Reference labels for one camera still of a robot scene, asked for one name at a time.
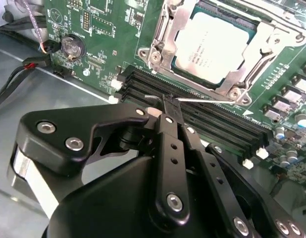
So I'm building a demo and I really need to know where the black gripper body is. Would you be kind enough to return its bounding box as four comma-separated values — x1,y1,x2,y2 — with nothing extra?
44,127,232,238

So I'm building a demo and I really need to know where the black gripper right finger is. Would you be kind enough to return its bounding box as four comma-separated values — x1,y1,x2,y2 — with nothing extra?
171,95,306,238

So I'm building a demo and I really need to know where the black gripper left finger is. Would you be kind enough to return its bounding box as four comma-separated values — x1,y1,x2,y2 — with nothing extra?
6,95,192,229

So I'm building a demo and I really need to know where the silver topped CPU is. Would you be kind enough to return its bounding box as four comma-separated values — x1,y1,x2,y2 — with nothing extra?
174,11,257,86

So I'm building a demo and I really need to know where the metal socket cover frame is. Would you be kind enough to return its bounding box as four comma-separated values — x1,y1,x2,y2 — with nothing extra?
162,0,306,94

